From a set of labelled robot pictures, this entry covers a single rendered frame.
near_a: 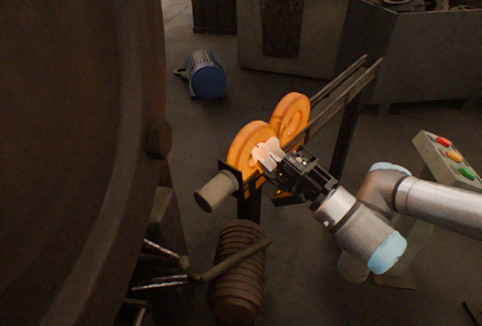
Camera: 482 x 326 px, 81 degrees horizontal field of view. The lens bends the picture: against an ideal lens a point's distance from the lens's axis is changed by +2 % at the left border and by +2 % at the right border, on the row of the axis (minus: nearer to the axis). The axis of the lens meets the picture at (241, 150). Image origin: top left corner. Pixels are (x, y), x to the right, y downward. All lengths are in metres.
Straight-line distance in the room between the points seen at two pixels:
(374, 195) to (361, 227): 0.15
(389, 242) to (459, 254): 1.06
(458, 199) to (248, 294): 0.45
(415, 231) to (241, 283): 0.71
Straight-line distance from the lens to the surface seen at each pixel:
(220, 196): 0.62
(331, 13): 2.70
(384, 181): 0.73
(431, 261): 1.55
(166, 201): 0.46
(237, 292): 0.66
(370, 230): 0.60
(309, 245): 1.39
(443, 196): 0.68
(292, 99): 0.73
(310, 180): 0.59
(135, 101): 0.16
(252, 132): 0.62
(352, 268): 1.26
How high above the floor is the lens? 1.13
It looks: 38 degrees down
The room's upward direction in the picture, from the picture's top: straight up
